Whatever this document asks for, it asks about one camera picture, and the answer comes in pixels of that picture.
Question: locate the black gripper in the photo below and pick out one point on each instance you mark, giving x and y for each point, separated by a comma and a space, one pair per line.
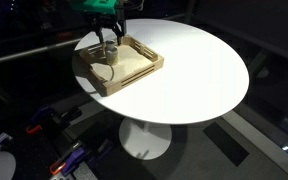
105, 20

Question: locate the light wooden slatted tray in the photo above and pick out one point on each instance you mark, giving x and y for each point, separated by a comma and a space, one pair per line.
124, 85

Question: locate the purple orange spring clamp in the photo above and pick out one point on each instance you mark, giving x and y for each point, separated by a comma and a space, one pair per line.
55, 120
77, 156

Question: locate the black floor hatch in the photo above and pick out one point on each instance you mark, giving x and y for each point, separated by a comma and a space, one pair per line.
225, 143

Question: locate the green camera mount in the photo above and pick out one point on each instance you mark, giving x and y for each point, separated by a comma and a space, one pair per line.
97, 6

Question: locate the grey metal rail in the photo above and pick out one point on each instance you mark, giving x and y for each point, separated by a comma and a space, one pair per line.
24, 53

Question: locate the white table pedestal base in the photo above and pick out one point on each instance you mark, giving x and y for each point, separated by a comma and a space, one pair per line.
145, 141

